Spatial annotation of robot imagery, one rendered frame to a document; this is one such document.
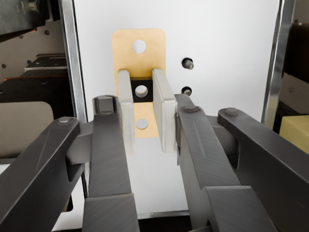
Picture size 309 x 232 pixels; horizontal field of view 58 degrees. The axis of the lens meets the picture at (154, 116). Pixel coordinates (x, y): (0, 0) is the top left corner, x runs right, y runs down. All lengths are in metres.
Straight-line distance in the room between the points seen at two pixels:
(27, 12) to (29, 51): 0.34
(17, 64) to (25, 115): 0.30
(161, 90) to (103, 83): 0.14
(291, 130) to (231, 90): 0.07
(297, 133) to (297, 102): 0.42
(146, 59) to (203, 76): 0.10
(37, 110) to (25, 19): 0.11
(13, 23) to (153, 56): 0.12
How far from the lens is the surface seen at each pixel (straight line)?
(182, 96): 0.17
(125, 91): 0.15
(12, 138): 0.35
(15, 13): 0.26
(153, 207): 0.37
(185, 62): 0.28
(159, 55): 0.20
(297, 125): 0.32
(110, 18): 0.28
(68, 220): 0.38
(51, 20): 0.46
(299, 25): 0.38
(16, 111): 0.34
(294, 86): 0.71
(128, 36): 0.20
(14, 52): 0.62
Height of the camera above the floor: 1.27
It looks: 66 degrees down
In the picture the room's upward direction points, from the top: 165 degrees clockwise
